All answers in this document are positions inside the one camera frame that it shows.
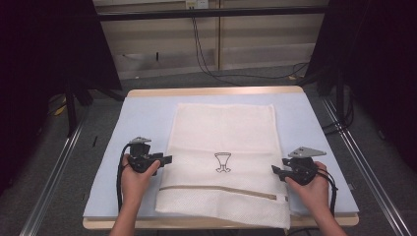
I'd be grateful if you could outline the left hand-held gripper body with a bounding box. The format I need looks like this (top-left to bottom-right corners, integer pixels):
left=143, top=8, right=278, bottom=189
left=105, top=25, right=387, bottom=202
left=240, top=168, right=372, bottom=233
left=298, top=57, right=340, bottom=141
left=127, top=136, right=160, bottom=175

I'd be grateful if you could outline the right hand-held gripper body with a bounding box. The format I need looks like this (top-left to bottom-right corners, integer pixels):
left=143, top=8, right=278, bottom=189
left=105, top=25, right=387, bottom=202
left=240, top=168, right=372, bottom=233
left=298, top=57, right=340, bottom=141
left=281, top=146, right=328, bottom=187

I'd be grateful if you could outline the cream mesh laundry bag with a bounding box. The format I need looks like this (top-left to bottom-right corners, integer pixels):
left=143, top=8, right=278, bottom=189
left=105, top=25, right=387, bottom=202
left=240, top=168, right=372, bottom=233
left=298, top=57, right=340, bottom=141
left=154, top=102, right=292, bottom=230

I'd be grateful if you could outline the person's left hand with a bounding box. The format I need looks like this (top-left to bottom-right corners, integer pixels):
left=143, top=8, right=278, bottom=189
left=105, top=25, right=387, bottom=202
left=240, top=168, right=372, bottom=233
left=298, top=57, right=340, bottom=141
left=121, top=153, right=162, bottom=207

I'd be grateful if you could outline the person's right hand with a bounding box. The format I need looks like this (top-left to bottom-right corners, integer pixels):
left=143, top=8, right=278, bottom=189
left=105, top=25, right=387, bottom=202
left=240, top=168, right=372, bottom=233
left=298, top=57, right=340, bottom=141
left=284, top=160, right=330, bottom=215

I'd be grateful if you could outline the light blue table mat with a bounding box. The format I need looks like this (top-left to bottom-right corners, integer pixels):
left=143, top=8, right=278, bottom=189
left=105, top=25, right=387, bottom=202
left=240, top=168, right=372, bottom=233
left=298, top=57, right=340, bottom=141
left=83, top=91, right=360, bottom=219

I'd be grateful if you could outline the black stand leg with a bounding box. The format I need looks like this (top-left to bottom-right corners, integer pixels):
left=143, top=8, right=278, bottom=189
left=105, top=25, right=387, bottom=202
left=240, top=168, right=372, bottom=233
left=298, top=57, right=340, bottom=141
left=64, top=80, right=79, bottom=138
left=334, top=73, right=354, bottom=130

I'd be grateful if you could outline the wooden table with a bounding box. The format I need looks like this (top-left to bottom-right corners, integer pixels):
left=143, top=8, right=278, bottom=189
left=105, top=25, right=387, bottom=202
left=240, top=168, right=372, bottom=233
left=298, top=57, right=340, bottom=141
left=82, top=85, right=360, bottom=231

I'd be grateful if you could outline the yellow floor object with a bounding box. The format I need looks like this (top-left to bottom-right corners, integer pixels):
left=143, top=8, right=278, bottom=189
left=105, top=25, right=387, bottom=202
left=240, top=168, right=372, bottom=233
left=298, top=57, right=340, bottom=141
left=53, top=95, right=67, bottom=117

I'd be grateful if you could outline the black curtain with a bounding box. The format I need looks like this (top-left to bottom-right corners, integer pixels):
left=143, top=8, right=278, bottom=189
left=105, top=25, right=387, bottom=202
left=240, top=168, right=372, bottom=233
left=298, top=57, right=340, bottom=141
left=306, top=0, right=417, bottom=173
left=0, top=0, right=123, bottom=198

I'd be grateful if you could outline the black horizontal bar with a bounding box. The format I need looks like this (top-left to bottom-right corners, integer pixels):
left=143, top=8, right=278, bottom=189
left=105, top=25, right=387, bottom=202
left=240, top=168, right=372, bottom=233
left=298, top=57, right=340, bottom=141
left=97, top=5, right=329, bottom=22

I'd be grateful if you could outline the left hand-held gripper black cable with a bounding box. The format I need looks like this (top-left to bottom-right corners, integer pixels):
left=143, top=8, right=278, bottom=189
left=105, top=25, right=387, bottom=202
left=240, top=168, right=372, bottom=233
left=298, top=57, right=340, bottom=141
left=115, top=143, right=133, bottom=213

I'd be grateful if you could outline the hand-held gripper black cable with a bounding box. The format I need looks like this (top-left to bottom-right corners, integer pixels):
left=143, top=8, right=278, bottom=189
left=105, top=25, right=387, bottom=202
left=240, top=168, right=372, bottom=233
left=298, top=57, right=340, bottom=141
left=315, top=168, right=339, bottom=218
left=115, top=143, right=133, bottom=213

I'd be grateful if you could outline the right hand-held gripper black cable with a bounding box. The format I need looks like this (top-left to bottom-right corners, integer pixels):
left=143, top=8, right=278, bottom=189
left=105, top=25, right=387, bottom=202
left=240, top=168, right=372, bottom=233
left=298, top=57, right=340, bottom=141
left=315, top=168, right=339, bottom=218

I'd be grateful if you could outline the metal floor rail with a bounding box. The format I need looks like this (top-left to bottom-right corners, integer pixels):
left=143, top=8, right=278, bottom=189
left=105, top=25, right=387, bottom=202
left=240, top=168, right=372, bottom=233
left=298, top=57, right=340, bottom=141
left=19, top=106, right=90, bottom=236
left=322, top=97, right=413, bottom=236

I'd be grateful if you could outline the black floor cable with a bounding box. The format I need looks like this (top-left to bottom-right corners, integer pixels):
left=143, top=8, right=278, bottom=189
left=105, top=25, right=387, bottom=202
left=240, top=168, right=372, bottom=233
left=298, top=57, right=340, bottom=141
left=191, top=15, right=311, bottom=88

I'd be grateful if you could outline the white wall outlet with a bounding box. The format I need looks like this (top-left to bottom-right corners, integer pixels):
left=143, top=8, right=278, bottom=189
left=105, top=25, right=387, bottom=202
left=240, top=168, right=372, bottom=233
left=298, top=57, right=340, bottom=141
left=185, top=0, right=210, bottom=10

